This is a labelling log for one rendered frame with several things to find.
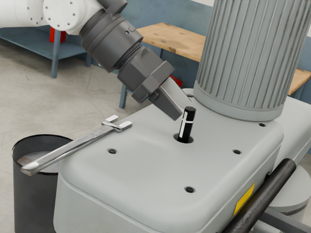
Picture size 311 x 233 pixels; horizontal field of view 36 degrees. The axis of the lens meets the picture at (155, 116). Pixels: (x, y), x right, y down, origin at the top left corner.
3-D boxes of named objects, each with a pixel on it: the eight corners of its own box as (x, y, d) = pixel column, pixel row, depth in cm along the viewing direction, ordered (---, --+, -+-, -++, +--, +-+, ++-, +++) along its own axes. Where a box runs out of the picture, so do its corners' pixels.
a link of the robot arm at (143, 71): (152, 93, 91) (107, 49, 91) (184, 59, 87) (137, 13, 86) (128, 117, 80) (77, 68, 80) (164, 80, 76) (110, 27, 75)
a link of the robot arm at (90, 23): (80, 64, 79) (31, 16, 79) (104, 52, 89) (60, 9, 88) (122, 15, 74) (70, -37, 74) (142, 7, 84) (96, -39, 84)
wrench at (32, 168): (35, 180, 66) (35, 174, 66) (15, 168, 68) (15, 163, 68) (131, 126, 86) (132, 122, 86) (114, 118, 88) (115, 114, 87)
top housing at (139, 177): (167, 315, 69) (190, 230, 63) (36, 232, 80) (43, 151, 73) (271, 185, 107) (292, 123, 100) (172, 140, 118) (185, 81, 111)
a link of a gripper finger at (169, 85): (193, 100, 85) (168, 76, 85) (181, 111, 87) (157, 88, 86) (195, 97, 86) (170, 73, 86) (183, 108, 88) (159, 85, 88)
